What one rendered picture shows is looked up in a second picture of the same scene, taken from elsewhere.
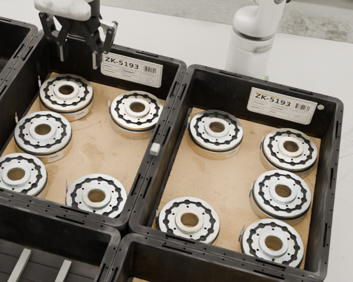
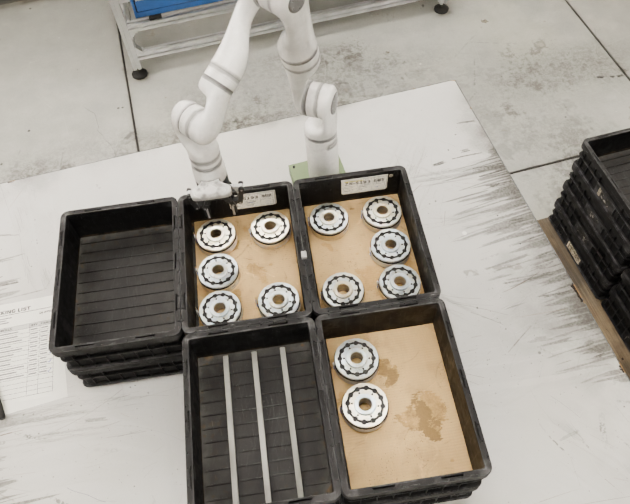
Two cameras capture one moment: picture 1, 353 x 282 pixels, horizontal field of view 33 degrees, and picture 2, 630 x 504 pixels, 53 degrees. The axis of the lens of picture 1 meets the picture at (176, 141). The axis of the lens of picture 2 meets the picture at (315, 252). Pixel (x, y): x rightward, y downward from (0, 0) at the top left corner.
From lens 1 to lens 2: 0.58 m
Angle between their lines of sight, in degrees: 12
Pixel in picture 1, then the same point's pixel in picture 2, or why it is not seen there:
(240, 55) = (318, 154)
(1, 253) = (238, 361)
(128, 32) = not seen: hidden behind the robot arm
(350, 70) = (391, 120)
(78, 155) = (247, 275)
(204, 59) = (283, 155)
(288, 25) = not seen: hidden behind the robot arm
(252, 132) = (351, 208)
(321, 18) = (334, 47)
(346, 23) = (356, 43)
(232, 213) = (365, 271)
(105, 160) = (267, 271)
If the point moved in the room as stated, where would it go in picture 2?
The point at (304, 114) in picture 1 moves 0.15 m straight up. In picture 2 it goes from (381, 183) to (384, 145)
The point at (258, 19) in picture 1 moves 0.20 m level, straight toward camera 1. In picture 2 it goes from (324, 129) to (338, 187)
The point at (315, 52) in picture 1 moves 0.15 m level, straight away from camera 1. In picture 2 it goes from (360, 115) to (356, 83)
